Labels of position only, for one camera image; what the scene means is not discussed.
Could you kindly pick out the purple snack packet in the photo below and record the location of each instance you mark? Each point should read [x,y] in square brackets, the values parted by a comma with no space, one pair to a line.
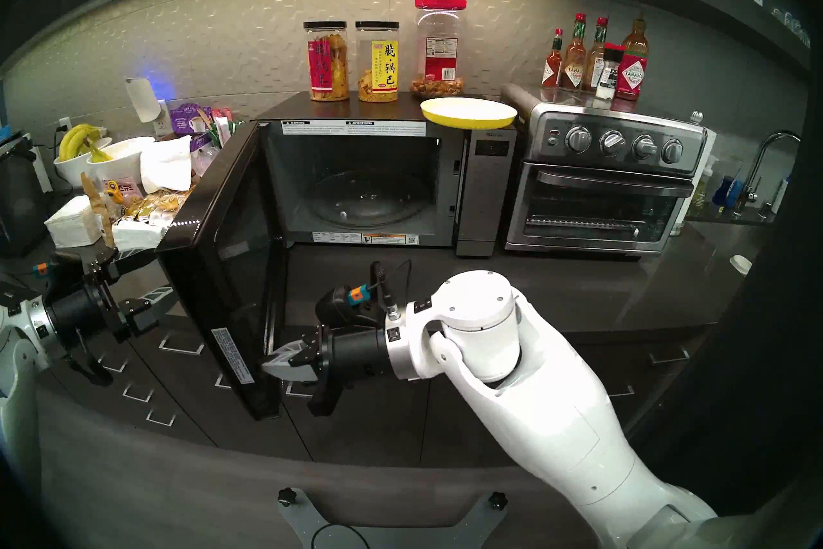
[186,118]

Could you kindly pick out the snack jar red label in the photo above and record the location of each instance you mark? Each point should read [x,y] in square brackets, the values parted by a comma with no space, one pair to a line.
[325,65]

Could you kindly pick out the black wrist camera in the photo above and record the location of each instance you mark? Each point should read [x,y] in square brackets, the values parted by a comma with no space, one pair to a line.
[64,271]
[334,306]

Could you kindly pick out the white wall outlet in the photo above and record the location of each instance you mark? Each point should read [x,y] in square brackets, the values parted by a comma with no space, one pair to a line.
[64,123]

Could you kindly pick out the snack jar yellow label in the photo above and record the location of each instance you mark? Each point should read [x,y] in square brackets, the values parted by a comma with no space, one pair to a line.
[379,65]

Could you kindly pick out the brown paper packet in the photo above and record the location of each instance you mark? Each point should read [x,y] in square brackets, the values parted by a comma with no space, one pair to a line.
[96,207]

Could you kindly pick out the white plug-in wall device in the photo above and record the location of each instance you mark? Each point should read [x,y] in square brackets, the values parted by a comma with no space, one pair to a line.
[140,100]

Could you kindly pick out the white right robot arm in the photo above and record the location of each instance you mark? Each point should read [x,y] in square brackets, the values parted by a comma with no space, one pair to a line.
[546,425]

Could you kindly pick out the small white round lid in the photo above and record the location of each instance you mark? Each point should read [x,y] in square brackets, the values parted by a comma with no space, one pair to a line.
[741,263]

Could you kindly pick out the white stick packets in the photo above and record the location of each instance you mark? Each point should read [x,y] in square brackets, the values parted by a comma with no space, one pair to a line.
[222,129]

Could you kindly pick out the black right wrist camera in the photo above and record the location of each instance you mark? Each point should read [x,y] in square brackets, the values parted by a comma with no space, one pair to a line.
[334,306]

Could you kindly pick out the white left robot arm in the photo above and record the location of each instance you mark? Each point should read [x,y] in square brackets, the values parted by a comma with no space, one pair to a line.
[13,425]

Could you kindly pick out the small white bowl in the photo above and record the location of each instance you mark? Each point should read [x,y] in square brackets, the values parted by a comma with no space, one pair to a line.
[67,171]

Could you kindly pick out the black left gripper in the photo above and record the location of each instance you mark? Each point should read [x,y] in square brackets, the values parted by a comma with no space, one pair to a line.
[77,310]

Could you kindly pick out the pink snack bag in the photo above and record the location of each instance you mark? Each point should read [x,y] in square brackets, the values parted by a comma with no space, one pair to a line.
[122,191]

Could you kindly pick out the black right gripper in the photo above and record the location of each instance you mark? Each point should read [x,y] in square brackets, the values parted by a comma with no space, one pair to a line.
[360,353]

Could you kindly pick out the small red Tabasco bottle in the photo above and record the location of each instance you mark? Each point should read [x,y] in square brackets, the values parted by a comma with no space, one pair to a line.
[551,72]

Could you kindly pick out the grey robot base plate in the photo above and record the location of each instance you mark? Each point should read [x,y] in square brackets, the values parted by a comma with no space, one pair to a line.
[302,522]

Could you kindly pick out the dark lower drawer cabinet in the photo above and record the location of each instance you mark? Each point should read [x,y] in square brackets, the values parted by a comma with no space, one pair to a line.
[386,432]

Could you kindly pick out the black silver microwave oven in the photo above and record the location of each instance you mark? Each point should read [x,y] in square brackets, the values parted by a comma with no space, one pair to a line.
[488,194]

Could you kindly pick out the chrome sink faucet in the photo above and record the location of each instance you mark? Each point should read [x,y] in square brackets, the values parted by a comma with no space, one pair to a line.
[744,200]

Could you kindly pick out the clear soap bottle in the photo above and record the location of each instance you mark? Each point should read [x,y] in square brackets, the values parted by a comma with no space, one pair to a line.
[702,191]

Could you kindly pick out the tall Tabasco sauce bottle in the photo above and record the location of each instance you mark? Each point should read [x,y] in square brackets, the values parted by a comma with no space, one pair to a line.
[574,68]

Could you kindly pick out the large white bowl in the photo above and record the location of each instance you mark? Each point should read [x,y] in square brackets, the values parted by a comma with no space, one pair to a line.
[125,158]

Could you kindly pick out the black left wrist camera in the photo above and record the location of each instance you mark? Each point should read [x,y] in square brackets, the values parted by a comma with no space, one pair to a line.
[64,271]

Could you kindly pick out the silver toaster oven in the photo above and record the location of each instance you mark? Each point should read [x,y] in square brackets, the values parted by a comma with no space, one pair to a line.
[598,207]

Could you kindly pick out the black base knob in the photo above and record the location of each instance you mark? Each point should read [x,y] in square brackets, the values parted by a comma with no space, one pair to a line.
[496,499]
[286,496]

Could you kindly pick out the white box of packaged cakes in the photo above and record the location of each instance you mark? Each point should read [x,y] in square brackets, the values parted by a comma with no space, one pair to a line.
[154,203]

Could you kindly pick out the white plastic bottle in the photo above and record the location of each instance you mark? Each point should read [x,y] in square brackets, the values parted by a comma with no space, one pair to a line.
[779,197]

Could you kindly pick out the yellow plate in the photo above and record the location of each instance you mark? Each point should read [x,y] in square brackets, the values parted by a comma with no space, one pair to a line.
[469,111]

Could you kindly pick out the large Tabasco bottle diamond label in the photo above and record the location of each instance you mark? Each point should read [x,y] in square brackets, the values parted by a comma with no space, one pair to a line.
[632,72]

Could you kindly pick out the yellow banana bunch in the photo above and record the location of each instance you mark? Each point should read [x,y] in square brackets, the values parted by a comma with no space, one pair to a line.
[74,139]

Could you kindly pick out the slim green-neck sauce bottle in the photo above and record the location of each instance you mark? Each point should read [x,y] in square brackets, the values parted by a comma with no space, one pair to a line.
[595,62]

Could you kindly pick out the large clear jar red lid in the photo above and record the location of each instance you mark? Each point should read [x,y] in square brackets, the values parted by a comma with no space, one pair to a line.
[438,52]

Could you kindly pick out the pepper shaker red cap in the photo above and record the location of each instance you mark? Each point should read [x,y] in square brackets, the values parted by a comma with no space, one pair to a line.
[607,78]

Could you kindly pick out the white napkin stack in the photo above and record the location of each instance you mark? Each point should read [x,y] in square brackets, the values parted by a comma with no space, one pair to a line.
[71,223]

